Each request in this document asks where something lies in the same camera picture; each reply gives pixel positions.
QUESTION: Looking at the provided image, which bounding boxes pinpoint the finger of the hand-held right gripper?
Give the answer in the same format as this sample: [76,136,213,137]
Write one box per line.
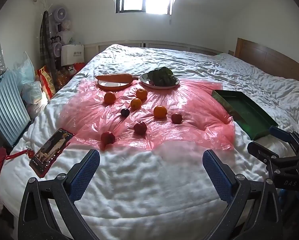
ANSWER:
[247,141,281,164]
[269,126,299,153]

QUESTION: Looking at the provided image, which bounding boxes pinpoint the red phone strap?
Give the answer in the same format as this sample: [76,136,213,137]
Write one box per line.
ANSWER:
[5,148,35,161]

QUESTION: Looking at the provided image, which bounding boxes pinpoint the pink plastic sheet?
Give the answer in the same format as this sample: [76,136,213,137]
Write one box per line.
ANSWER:
[60,76,236,152]

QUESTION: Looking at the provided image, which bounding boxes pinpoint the white plastic bag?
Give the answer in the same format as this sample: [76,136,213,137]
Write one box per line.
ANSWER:
[21,80,50,119]

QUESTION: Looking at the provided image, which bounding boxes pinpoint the orange rice bag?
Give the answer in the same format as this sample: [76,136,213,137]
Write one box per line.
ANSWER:
[36,66,56,100]

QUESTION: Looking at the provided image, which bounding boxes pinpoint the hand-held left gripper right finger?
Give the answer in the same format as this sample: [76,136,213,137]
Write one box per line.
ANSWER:
[202,149,283,240]

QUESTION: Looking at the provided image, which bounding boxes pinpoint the orange-rimmed plate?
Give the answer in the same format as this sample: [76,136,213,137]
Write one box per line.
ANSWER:
[97,79,131,91]

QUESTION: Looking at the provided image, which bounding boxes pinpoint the leafy green vegetable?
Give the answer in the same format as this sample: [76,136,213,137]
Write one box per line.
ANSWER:
[147,66,178,86]

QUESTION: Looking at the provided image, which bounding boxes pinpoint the red apple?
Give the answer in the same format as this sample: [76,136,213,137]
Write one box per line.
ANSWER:
[171,112,183,124]
[101,131,115,145]
[133,121,147,135]

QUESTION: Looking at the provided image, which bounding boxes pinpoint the pale blue plastic bag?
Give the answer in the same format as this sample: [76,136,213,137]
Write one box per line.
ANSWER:
[13,51,36,85]

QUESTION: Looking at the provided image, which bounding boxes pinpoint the carrot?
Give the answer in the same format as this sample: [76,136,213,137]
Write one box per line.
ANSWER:
[95,73,139,83]

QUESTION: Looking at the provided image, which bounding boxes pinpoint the white paper bag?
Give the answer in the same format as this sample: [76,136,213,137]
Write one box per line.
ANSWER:
[61,44,85,67]

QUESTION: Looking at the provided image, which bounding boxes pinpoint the green tray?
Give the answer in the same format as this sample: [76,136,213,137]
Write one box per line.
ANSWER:
[211,89,279,140]

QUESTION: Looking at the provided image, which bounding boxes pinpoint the white plate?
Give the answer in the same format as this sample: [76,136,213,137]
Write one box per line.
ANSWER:
[139,72,180,89]

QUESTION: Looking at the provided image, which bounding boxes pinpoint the orange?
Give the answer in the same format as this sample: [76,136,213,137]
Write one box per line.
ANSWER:
[104,92,116,105]
[130,98,142,110]
[153,105,168,119]
[136,88,148,100]

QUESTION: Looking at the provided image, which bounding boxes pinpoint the plaid scarf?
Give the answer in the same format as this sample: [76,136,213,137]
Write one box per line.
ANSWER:
[39,10,57,80]

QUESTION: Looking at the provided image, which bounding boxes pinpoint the pale blue radiator heater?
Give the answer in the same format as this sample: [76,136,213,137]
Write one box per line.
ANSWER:
[0,70,32,148]

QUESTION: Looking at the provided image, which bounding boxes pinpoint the phone in red case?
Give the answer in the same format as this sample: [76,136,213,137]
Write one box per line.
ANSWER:
[29,128,74,179]

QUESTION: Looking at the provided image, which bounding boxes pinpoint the hanging white plastic bags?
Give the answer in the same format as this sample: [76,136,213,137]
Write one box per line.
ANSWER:
[56,19,76,44]

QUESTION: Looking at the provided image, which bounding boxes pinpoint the purple fan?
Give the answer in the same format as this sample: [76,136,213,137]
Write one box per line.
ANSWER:
[51,42,63,55]
[53,6,68,23]

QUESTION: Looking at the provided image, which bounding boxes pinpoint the wooden headboard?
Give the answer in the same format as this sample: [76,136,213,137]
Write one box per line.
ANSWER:
[234,37,299,89]

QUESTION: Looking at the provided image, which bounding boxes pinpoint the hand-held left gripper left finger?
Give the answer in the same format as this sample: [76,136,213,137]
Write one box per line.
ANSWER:
[18,149,100,240]

